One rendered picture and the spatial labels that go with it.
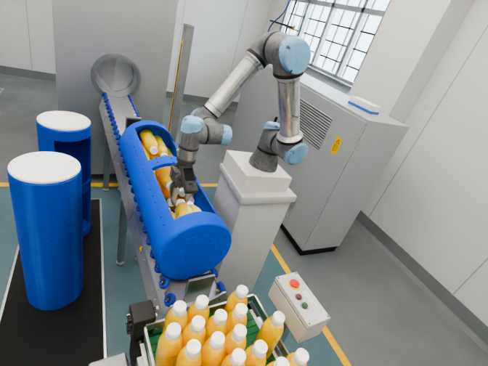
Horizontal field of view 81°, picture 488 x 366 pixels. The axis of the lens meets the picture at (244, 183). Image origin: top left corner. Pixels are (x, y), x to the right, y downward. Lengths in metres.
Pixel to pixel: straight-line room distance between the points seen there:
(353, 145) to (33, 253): 2.16
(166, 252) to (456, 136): 2.98
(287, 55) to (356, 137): 1.45
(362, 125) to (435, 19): 1.44
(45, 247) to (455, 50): 3.66
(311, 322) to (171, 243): 0.52
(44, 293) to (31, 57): 4.67
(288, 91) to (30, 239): 1.36
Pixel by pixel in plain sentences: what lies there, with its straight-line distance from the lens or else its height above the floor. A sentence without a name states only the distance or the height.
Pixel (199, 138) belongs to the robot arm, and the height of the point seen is 1.46.
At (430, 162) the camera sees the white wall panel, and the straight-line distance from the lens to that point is 3.53.
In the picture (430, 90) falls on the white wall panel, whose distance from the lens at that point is 3.66.
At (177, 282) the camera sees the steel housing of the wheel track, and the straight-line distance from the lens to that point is 1.21.
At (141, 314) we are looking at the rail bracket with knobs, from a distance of 1.03.
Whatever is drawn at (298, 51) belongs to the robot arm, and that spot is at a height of 1.80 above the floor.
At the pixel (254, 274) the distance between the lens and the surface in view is 1.85.
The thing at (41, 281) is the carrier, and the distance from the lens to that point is 1.92.
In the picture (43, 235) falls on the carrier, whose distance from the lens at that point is 1.68.
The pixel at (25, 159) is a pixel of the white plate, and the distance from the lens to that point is 1.66.
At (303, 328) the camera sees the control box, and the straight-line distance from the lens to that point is 1.06.
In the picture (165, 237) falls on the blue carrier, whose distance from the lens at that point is 1.02.
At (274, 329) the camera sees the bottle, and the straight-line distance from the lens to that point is 1.02.
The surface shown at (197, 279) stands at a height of 1.05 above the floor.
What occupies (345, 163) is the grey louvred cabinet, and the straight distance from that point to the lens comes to 2.47.
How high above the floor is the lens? 1.86
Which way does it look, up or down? 29 degrees down
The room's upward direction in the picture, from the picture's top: 18 degrees clockwise
